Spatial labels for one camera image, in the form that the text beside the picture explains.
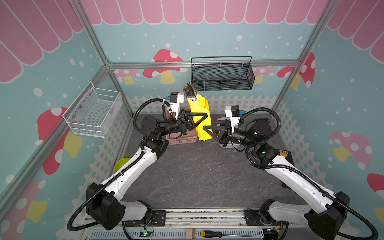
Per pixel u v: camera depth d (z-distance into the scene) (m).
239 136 0.53
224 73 0.92
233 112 0.48
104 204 0.40
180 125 0.50
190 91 0.48
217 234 0.69
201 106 0.51
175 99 0.49
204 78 0.92
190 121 0.52
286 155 0.94
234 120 0.51
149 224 0.72
